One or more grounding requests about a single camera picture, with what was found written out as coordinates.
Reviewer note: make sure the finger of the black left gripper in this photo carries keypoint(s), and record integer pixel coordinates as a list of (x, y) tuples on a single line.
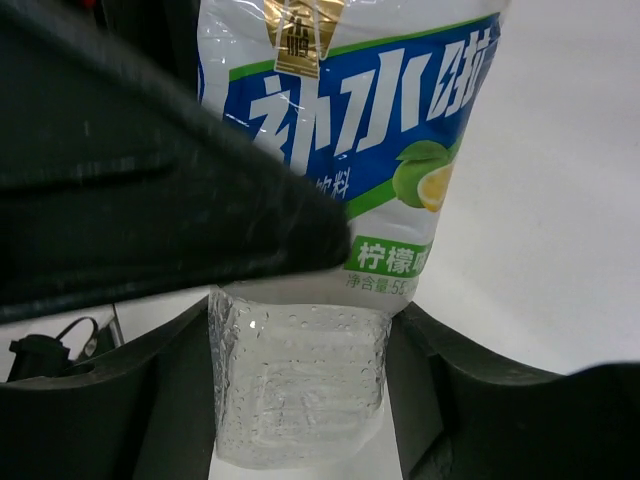
[(117, 184)]

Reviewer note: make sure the green white label bottle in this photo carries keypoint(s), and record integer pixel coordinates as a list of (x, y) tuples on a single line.
[(368, 101)]

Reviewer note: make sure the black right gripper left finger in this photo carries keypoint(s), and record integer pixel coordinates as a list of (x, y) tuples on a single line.
[(142, 411)]

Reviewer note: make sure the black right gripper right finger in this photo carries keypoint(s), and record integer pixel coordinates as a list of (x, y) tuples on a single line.
[(462, 411)]

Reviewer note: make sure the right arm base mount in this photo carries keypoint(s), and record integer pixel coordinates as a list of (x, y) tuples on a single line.
[(49, 346)]

